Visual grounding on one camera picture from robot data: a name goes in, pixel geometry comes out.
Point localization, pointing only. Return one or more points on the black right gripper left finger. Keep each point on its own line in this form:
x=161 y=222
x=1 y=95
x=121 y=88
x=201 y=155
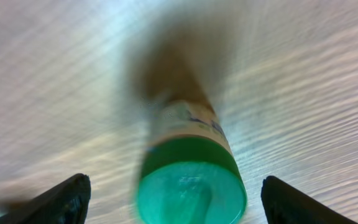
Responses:
x=65 y=203

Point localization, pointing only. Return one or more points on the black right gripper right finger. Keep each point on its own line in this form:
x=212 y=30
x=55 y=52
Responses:
x=284 y=204

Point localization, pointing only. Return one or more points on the green lid glass jar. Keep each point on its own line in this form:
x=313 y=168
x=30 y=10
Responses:
x=188 y=173

